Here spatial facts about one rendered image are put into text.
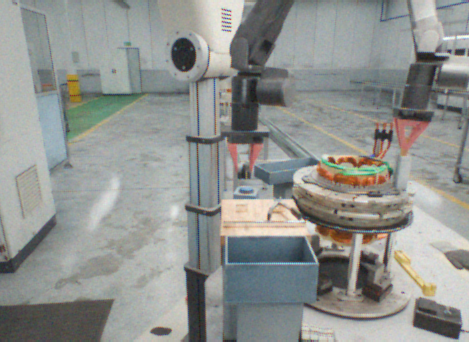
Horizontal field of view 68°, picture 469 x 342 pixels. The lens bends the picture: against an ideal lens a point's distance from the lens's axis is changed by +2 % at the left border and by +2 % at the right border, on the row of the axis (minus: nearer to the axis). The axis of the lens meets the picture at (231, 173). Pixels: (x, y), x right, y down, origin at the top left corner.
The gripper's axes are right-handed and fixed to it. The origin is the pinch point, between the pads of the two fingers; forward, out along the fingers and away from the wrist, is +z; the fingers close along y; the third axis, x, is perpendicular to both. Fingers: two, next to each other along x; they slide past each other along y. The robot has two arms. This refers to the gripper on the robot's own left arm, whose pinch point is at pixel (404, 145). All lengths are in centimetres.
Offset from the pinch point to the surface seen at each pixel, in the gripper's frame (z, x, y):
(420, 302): 37.3, -8.8, -9.2
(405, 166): 5.0, -1.0, -1.0
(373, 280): 36.9, 1.1, -2.9
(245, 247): 21.8, 34.8, -26.5
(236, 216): 18.8, 38.4, -17.5
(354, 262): 30.4, 8.0, -7.3
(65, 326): 128, 136, 55
